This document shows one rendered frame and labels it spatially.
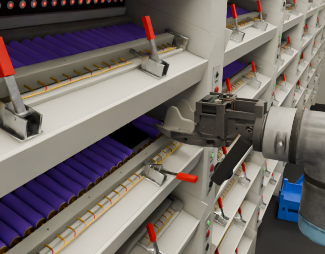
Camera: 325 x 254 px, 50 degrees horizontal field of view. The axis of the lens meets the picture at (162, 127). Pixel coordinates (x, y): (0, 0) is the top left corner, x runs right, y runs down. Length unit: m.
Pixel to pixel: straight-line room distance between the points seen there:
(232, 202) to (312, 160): 0.72
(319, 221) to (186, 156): 0.27
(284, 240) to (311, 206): 1.45
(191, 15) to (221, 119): 0.23
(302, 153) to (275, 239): 1.51
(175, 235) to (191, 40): 0.42
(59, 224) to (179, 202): 0.41
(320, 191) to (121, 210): 0.31
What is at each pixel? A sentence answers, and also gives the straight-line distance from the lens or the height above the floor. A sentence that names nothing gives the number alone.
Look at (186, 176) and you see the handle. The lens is 0.60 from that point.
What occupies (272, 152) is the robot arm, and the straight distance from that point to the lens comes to 0.59.
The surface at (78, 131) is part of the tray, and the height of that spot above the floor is 1.11.
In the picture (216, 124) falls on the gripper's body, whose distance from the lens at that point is 0.61.
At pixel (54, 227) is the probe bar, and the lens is 0.49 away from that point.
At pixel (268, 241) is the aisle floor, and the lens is 2.05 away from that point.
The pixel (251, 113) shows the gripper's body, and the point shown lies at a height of 1.06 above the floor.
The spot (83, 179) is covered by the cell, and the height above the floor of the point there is 0.98.
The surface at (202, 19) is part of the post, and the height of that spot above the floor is 1.20.
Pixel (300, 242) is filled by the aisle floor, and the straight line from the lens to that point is 2.09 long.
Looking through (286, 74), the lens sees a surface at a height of 0.79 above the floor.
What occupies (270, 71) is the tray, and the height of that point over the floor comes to 0.96.
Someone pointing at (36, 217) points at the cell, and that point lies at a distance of 0.50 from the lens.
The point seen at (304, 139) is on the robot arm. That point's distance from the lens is 0.57.
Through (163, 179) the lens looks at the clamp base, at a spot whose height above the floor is 0.95.
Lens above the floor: 1.26
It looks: 22 degrees down
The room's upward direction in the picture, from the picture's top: straight up
